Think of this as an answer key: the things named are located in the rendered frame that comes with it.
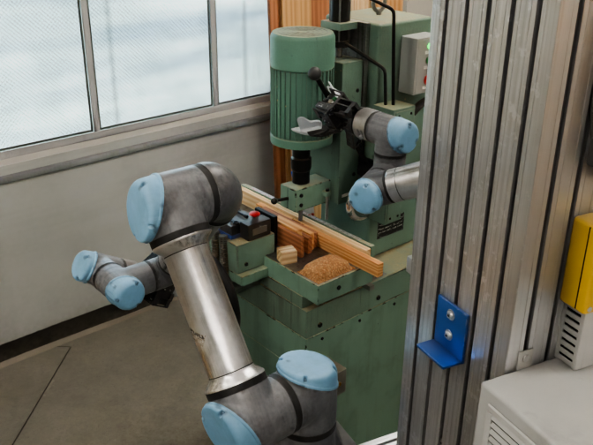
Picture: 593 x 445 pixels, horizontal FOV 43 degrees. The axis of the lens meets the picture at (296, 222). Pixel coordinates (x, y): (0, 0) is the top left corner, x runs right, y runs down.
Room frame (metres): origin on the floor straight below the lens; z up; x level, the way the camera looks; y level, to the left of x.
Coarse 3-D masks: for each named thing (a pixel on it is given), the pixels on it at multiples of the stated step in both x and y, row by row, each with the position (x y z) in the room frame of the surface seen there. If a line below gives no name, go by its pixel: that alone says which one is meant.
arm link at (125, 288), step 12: (108, 264) 1.52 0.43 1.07; (144, 264) 1.52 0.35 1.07; (96, 276) 1.50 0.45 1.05; (108, 276) 1.47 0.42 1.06; (120, 276) 1.46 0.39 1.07; (132, 276) 1.47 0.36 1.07; (144, 276) 1.49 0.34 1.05; (96, 288) 1.50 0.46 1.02; (108, 288) 1.45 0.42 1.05; (120, 288) 1.43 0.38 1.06; (132, 288) 1.44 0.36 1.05; (144, 288) 1.47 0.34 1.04; (120, 300) 1.42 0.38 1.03; (132, 300) 1.44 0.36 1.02
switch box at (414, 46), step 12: (408, 36) 2.11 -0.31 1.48; (420, 36) 2.11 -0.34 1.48; (408, 48) 2.11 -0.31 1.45; (420, 48) 2.09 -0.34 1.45; (408, 60) 2.11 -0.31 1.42; (420, 60) 2.09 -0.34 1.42; (408, 72) 2.10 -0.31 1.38; (420, 72) 2.10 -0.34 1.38; (408, 84) 2.10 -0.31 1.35; (420, 84) 2.10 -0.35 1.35
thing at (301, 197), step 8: (312, 176) 2.09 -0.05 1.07; (320, 176) 2.09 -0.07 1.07; (288, 184) 2.03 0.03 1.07; (312, 184) 2.03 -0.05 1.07; (320, 184) 2.04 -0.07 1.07; (328, 184) 2.06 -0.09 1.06; (288, 192) 2.00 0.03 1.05; (296, 192) 1.98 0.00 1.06; (304, 192) 2.00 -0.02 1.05; (312, 192) 2.02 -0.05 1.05; (320, 192) 2.04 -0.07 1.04; (288, 200) 2.00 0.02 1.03; (296, 200) 1.98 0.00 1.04; (304, 200) 2.00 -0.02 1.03; (312, 200) 2.02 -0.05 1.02; (320, 200) 2.04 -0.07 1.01; (288, 208) 2.00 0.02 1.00; (296, 208) 1.98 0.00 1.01; (304, 208) 2.00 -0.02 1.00
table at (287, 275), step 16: (272, 256) 1.90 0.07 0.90; (304, 256) 1.90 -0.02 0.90; (320, 256) 1.90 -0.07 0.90; (256, 272) 1.86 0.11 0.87; (272, 272) 1.87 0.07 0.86; (288, 272) 1.82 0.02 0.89; (352, 272) 1.81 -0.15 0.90; (304, 288) 1.77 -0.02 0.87; (320, 288) 1.73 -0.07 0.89; (336, 288) 1.77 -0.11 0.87; (352, 288) 1.81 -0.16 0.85; (320, 304) 1.74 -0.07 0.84
